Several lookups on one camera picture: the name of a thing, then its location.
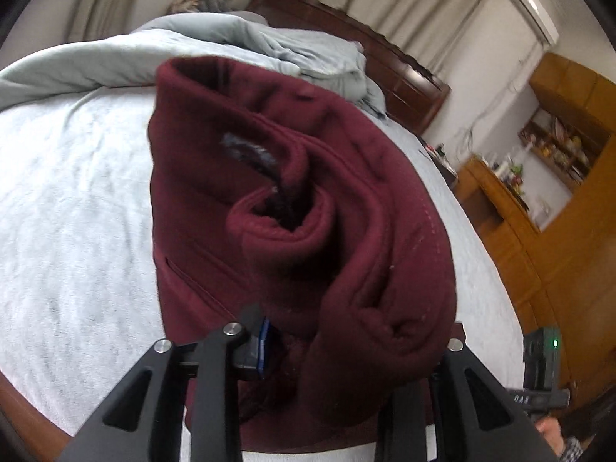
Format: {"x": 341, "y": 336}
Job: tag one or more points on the camouflage cloth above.
{"x": 197, "y": 2}

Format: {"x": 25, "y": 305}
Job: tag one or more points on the person's right forearm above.
{"x": 572, "y": 448}

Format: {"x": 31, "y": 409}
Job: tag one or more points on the clutter of shelf items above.
{"x": 558, "y": 147}

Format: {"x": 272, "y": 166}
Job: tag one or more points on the grey-blue duvet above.
{"x": 216, "y": 33}

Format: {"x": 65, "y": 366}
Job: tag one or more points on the person's right hand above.
{"x": 549, "y": 432}

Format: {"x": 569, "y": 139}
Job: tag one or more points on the dark nightstand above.
{"x": 442, "y": 163}

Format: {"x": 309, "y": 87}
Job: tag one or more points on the maroon pants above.
{"x": 361, "y": 231}

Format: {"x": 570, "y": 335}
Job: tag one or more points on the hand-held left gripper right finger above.
{"x": 462, "y": 385}

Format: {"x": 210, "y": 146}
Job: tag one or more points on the bed with light grey sheet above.
{"x": 72, "y": 202}

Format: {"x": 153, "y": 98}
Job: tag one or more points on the long beige curtain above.
{"x": 385, "y": 9}

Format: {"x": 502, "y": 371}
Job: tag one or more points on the wooden cabinet desk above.
{"x": 510, "y": 250}

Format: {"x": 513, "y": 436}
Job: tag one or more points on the group of small bottles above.
{"x": 510, "y": 171}

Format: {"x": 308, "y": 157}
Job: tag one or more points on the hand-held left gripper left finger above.
{"x": 263, "y": 346}

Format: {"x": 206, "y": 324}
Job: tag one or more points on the dark wooden headboard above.
{"x": 409, "y": 91}

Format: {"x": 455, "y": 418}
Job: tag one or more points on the white air conditioner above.
{"x": 534, "y": 7}

